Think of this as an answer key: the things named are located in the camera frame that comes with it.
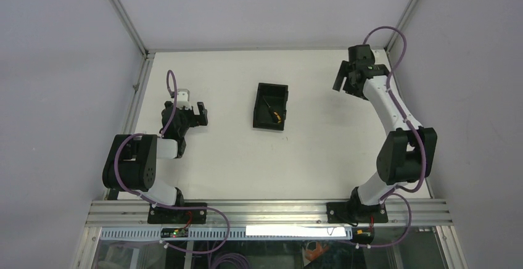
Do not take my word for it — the aluminium left frame post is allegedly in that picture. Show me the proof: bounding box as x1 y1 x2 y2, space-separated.
109 0 149 58

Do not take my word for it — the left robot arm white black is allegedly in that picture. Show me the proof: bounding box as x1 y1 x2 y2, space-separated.
102 101 208 209

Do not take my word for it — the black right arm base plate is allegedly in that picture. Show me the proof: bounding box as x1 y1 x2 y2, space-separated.
326 202 389 225

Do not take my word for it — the aluminium right frame post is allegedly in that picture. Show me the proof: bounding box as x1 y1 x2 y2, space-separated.
395 0 421 32

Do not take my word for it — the black plastic bin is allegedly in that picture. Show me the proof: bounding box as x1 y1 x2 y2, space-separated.
252 83 289 131

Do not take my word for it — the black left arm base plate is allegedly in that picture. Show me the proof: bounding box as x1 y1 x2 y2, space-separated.
147 202 207 225

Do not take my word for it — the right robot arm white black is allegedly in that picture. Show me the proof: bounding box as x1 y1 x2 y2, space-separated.
333 60 437 217

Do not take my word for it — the orange object under table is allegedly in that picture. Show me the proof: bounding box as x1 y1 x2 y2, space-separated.
303 241 330 263

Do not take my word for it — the aluminium frame post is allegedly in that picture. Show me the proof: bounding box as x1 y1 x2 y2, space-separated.
395 0 421 32
109 0 149 58

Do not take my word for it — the yellow black screwdriver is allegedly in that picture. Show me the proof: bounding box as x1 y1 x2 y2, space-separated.
262 97 282 124

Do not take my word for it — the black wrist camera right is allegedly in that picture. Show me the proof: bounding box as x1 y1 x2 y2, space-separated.
348 44 376 65

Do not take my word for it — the aluminium front rail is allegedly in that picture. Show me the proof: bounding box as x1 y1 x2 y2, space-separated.
85 199 453 227

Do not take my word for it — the white slotted cable duct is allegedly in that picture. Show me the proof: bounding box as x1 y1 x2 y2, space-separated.
100 225 352 242

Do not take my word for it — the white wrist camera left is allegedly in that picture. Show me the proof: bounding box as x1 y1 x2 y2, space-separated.
176 89 193 110

